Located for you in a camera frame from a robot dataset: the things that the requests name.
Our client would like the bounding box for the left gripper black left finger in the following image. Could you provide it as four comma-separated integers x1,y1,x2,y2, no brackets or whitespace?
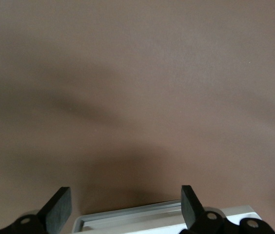
7,186,73,234

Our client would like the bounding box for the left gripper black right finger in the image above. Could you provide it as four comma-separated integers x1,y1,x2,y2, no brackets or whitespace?
180,185,226,234

